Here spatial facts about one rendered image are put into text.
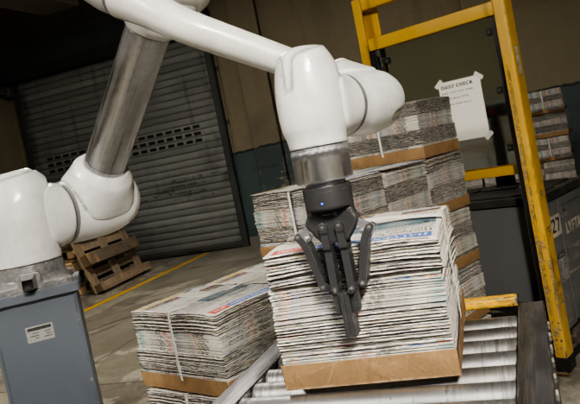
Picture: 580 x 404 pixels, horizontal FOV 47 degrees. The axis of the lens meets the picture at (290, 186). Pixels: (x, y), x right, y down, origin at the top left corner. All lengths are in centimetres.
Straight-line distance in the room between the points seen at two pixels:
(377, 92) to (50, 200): 86
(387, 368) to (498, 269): 228
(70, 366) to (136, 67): 69
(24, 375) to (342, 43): 766
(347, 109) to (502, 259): 237
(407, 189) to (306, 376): 144
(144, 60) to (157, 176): 842
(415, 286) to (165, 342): 102
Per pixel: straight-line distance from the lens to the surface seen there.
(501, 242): 330
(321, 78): 99
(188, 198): 973
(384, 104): 111
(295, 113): 99
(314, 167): 99
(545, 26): 866
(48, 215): 164
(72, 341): 163
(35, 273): 162
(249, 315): 183
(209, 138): 949
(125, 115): 159
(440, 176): 269
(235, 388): 125
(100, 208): 169
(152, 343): 200
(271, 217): 232
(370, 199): 228
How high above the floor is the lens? 119
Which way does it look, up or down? 3 degrees down
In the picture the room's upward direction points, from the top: 11 degrees counter-clockwise
